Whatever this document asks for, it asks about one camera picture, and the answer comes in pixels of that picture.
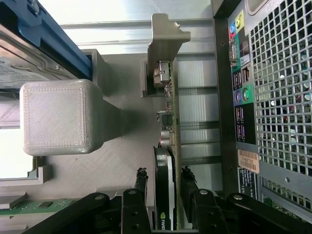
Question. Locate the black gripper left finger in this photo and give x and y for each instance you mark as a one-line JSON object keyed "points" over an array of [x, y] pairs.
{"points": [[136, 212]]}

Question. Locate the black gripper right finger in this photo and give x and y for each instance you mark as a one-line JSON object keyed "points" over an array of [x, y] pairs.
{"points": [[207, 214]]}

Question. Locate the orange barcode sticker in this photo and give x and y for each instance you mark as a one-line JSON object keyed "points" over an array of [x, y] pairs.
{"points": [[248, 161]]}

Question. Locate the dark grey open PC case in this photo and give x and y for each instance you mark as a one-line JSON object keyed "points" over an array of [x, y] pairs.
{"points": [[280, 182]]}

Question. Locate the green RAM stick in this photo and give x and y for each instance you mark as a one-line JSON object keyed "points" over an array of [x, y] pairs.
{"points": [[36, 206]]}

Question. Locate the grey parts rack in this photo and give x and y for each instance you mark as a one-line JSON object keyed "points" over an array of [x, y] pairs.
{"points": [[56, 117]]}

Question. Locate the silver CPU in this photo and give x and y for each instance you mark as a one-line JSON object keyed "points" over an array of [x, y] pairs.
{"points": [[12, 156]]}

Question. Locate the hard disk with blue bracket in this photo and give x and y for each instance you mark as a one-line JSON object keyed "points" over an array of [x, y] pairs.
{"points": [[24, 73]]}

